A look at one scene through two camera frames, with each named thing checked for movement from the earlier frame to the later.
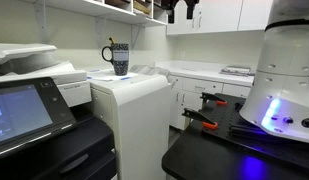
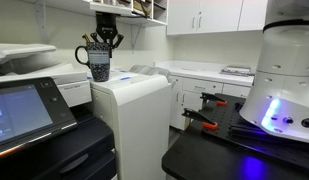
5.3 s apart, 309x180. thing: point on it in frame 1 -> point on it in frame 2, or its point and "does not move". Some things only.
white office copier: (44, 128) does not move
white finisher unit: (138, 112) does not move
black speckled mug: (120, 58) -> (98, 60)
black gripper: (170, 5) -> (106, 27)
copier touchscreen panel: (29, 111) does not move
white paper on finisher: (109, 75) does not move
